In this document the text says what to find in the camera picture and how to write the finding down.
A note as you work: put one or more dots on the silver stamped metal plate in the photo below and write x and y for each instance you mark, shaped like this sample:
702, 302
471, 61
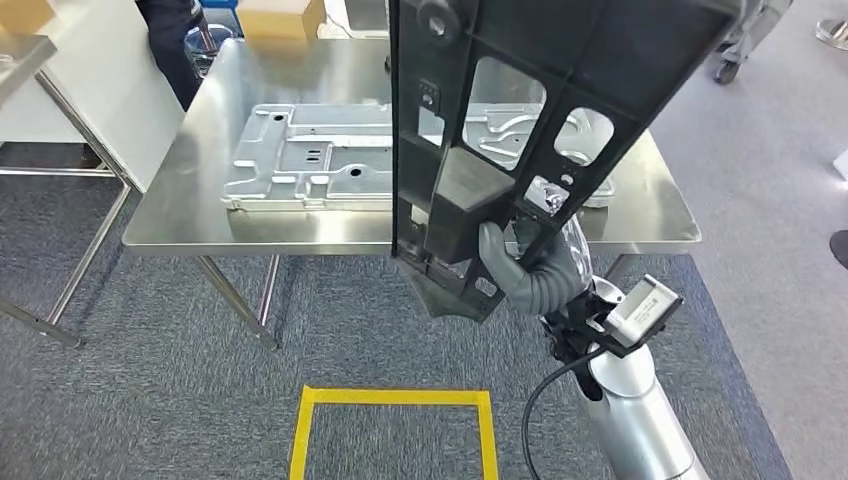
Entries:
311, 152

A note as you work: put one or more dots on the round metal base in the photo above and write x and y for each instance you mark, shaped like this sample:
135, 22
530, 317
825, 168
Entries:
835, 33

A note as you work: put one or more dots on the black camera bracket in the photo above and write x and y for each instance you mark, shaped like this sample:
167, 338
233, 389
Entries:
563, 331

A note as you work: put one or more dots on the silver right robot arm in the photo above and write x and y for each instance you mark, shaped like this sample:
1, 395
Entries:
629, 424

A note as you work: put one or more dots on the black plastic panel part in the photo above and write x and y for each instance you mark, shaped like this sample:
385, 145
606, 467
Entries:
662, 40

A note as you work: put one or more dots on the steel workbench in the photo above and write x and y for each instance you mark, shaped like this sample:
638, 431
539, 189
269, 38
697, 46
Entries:
199, 166

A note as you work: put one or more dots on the person's foot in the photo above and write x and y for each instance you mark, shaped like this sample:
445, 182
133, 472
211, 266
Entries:
841, 248

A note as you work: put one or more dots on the brown cardboard box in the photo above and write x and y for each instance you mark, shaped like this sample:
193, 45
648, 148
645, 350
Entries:
23, 14
278, 20

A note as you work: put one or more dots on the steel frame table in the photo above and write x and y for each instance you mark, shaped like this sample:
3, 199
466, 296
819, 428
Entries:
20, 60

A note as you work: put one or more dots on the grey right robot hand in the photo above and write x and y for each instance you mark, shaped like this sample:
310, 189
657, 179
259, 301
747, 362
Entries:
503, 272

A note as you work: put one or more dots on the white table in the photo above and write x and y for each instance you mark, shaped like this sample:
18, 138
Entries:
331, 32

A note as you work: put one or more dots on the white partition panel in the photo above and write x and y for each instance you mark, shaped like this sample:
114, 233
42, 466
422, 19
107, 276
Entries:
86, 93

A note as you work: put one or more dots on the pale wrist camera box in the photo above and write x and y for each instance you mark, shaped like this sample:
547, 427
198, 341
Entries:
639, 308

